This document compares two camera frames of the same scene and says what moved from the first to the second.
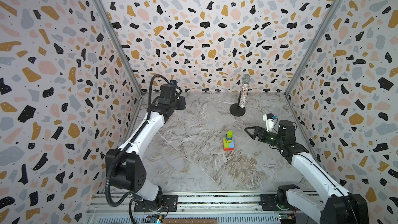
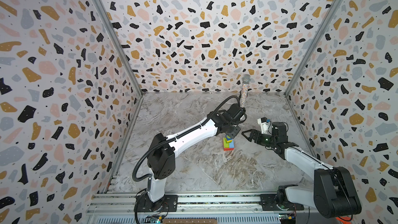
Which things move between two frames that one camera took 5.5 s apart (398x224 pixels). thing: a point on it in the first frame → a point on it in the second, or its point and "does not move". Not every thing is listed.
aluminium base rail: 228,207 does not move
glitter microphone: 246,79 does not move
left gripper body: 180,104 → 233,131
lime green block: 226,144 does not move
